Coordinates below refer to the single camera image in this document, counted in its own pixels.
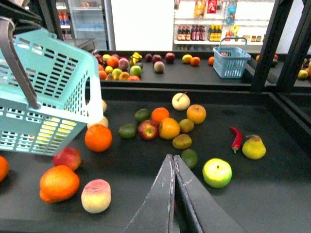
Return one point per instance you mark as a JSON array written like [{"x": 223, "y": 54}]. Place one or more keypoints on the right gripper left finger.
[{"x": 156, "y": 213}]

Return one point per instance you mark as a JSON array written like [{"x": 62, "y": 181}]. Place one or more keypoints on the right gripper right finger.
[{"x": 205, "y": 214}]

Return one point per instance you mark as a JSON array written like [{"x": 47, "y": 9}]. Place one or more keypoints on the light teal shopping basket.
[{"x": 40, "y": 77}]

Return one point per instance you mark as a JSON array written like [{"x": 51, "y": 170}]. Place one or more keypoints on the yellow lemon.
[{"x": 54, "y": 131}]

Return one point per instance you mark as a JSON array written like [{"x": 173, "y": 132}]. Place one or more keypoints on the white bottle shelf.
[{"x": 203, "y": 24}]

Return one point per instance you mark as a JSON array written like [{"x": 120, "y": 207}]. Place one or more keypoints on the green apple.
[{"x": 217, "y": 173}]

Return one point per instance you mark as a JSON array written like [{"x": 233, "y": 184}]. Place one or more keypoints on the dark green avocado front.
[{"x": 189, "y": 157}]

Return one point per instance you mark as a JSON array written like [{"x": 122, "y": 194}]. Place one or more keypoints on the pale peach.
[{"x": 96, "y": 196}]

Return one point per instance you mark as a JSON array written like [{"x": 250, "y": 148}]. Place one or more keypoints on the brown kiwi front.
[{"x": 182, "y": 142}]

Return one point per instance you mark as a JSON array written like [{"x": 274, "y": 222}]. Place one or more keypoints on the brown kiwi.
[
  {"x": 182, "y": 142},
  {"x": 186, "y": 125}
]

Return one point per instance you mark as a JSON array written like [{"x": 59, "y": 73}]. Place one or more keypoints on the red chili pepper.
[{"x": 235, "y": 146}]

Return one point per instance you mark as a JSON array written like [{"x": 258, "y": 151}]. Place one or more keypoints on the black front display tray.
[{"x": 268, "y": 195}]

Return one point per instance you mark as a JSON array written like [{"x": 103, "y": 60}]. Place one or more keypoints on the black display tray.
[
  {"x": 185, "y": 76},
  {"x": 268, "y": 195}
]

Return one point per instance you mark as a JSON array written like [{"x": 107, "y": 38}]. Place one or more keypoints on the yellow green pear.
[{"x": 254, "y": 148}]

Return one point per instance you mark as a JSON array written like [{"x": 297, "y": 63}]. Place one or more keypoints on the red yellow apple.
[{"x": 148, "y": 130}]

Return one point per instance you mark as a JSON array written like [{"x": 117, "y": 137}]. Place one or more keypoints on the brown kiwi back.
[{"x": 186, "y": 125}]

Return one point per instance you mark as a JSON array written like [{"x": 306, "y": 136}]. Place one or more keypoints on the yellow orange persimmon fruit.
[{"x": 169, "y": 128}]

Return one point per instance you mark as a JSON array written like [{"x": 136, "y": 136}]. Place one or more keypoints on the green lime front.
[{"x": 127, "y": 131}]

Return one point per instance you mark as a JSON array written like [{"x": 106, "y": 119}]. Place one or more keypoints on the green lime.
[
  {"x": 127, "y": 131},
  {"x": 142, "y": 115}
]

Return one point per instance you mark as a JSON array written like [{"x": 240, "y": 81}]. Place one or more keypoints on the large orange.
[{"x": 98, "y": 138}]

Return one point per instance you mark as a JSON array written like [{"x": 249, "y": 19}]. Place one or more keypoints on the golden round pear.
[{"x": 197, "y": 113}]

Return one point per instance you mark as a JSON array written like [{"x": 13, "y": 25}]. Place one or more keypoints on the small orange tangerine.
[{"x": 159, "y": 114}]

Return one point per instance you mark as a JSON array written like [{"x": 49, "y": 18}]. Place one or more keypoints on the orange yellow mango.
[{"x": 57, "y": 184}]

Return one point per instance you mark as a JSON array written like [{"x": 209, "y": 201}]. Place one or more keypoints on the green lime back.
[{"x": 142, "y": 115}]

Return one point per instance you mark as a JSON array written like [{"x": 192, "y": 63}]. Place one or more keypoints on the red pomegranate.
[{"x": 70, "y": 157}]

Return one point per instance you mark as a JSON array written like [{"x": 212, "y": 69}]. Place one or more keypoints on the white pear middle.
[{"x": 103, "y": 121}]

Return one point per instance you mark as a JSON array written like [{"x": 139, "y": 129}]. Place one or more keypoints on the white pear lying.
[{"x": 104, "y": 106}]

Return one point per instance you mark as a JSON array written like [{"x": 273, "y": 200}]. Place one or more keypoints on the black rear display tray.
[{"x": 185, "y": 76}]

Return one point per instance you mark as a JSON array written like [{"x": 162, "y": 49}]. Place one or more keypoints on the blue shopping basket far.
[{"x": 230, "y": 62}]

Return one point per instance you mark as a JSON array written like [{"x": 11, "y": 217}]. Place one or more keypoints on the orange at left edge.
[{"x": 4, "y": 168}]

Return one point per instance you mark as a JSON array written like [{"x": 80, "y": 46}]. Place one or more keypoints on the glass door refrigerator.
[{"x": 93, "y": 19}]

